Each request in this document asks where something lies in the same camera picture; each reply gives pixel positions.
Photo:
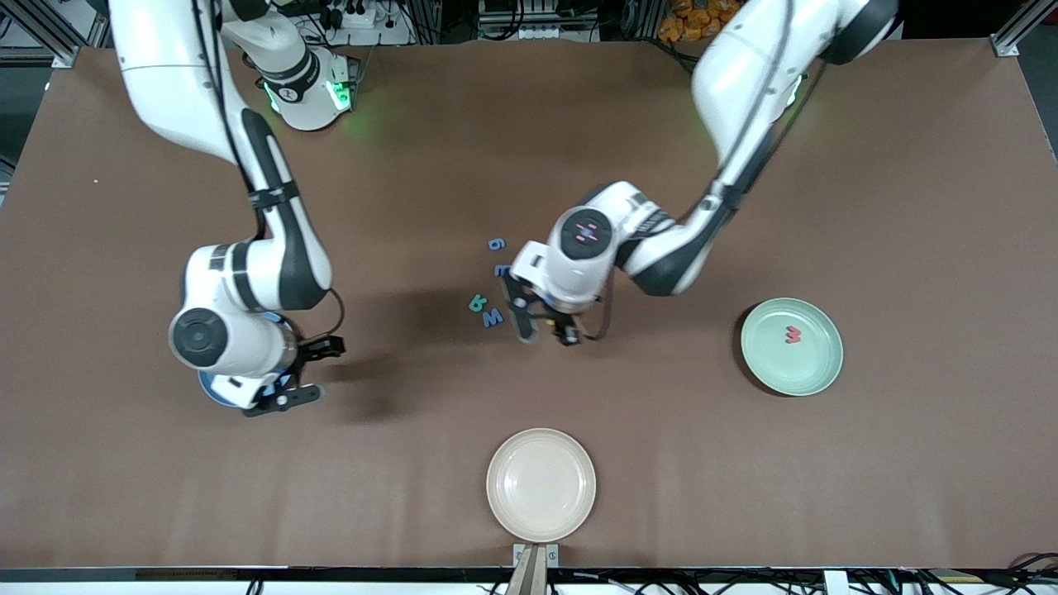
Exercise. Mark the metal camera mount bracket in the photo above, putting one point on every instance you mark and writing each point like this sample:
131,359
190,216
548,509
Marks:
536,570

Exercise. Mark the blue foam letter M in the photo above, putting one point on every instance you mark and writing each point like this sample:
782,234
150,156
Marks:
493,317

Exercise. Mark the aluminium frame profile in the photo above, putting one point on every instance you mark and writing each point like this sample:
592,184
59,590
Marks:
1008,45
64,56

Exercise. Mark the brown table mat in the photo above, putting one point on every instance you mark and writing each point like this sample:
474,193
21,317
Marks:
661,463

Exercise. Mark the green plate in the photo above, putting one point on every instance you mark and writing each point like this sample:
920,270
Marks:
785,368

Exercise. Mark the red foam letter w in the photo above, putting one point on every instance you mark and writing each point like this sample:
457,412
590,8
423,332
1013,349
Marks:
793,335

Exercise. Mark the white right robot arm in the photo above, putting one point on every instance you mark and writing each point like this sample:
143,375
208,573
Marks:
165,74

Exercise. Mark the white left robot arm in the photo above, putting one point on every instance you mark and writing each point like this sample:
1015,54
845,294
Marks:
744,74

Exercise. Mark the beige plate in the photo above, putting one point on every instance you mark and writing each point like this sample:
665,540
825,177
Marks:
541,486

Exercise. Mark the white power strip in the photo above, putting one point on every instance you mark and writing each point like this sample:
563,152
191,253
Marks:
364,18

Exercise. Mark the blue plate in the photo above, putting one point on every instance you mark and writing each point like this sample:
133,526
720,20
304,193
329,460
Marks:
216,395

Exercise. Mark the black table edge rail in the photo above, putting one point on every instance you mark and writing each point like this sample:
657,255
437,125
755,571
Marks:
331,574

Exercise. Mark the bag of orange items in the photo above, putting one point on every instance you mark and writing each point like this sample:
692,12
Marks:
694,21

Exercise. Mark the teal foam letter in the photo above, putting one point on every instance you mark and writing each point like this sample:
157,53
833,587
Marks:
478,303

